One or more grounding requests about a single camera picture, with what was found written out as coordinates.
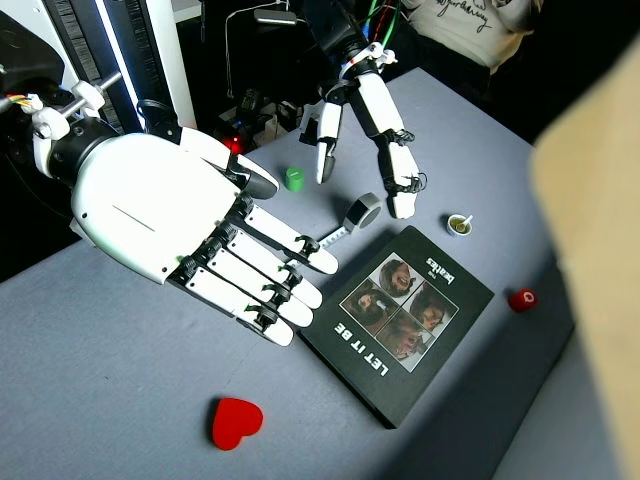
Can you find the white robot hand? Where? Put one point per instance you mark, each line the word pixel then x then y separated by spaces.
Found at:
pixel 380 105
pixel 140 200

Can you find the grey black tape measure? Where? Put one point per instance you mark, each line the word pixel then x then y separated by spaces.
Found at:
pixel 367 212

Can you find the black Beatles book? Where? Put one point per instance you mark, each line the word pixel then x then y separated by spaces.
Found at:
pixel 360 350

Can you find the person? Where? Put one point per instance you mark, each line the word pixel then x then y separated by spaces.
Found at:
pixel 465 30

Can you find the green cylinder block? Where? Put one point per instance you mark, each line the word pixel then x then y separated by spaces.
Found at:
pixel 295 181

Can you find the grey power adapter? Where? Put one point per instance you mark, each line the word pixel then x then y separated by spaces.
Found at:
pixel 275 16

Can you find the small white spoon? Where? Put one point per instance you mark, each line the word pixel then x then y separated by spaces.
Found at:
pixel 467 220

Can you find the small white soup bowl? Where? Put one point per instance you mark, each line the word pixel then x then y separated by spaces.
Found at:
pixel 457 229

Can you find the grey table cloth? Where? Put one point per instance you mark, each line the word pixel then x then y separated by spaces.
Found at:
pixel 125 375

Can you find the red cylinder block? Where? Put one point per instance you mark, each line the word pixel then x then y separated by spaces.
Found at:
pixel 522 300

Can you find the red heart block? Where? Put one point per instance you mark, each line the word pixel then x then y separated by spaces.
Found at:
pixel 235 422

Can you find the blurred beige panel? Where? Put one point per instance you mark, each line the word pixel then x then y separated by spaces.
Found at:
pixel 595 250

